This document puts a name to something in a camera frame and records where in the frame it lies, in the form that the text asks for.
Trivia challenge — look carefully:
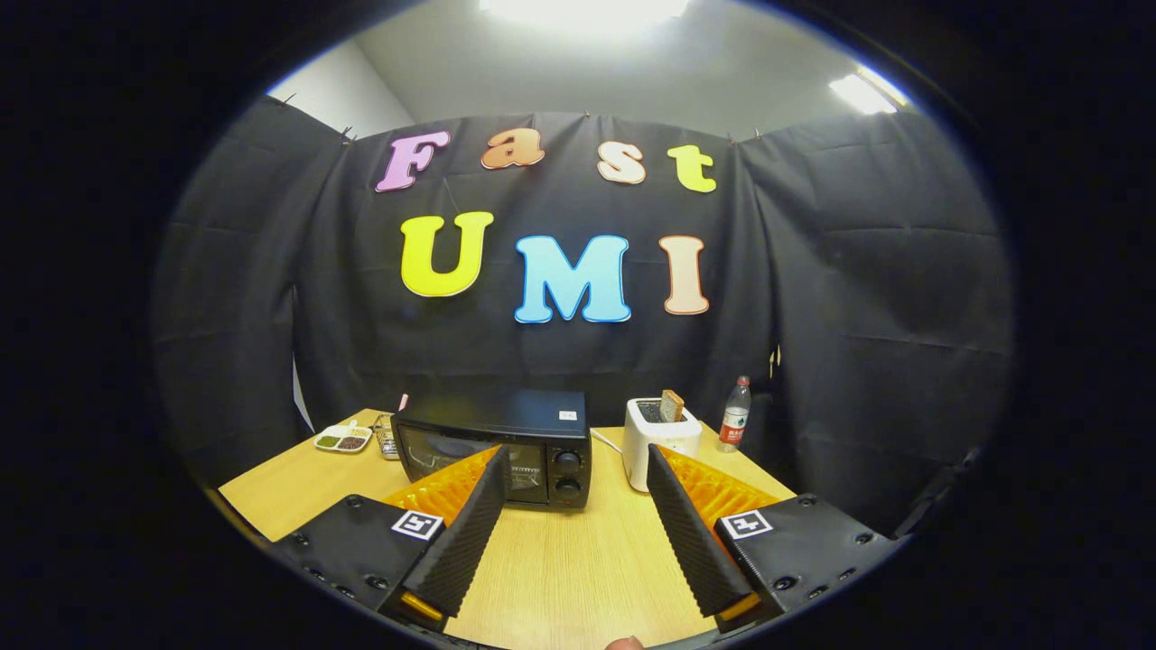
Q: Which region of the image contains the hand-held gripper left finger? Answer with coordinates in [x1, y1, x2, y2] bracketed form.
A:
[269, 444, 508, 633]

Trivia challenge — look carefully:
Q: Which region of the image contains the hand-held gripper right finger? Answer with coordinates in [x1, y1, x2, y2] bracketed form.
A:
[646, 442, 904, 633]

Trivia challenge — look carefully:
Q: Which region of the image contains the white pop-up toaster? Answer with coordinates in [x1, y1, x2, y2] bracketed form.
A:
[623, 397, 704, 493]

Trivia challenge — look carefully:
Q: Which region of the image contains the small ceiling light panel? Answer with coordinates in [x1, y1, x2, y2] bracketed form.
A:
[829, 65, 909, 116]

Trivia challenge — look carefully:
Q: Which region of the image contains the white divided condiment dish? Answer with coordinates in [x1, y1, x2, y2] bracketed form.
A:
[313, 422, 373, 454]

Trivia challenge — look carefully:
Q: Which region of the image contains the large ceiling light panel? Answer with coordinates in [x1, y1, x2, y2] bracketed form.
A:
[479, 0, 692, 28]

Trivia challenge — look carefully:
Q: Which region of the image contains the black toaster oven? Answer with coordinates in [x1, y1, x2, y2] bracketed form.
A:
[390, 388, 594, 511]

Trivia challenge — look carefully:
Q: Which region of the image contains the clear water bottle red label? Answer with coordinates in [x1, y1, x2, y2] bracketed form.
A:
[718, 376, 752, 454]

